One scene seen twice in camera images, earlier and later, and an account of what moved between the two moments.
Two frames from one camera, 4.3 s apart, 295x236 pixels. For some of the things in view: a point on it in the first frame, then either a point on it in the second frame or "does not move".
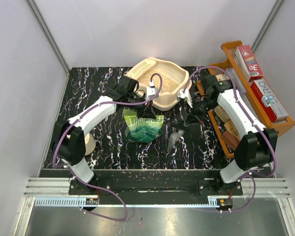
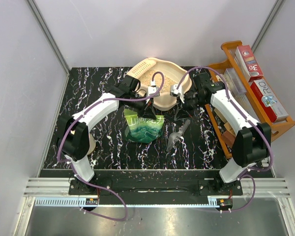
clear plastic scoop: (173, 137) does not move
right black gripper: (191, 117) -> (181, 112)
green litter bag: (142, 130) does not move
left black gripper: (147, 111) does not move
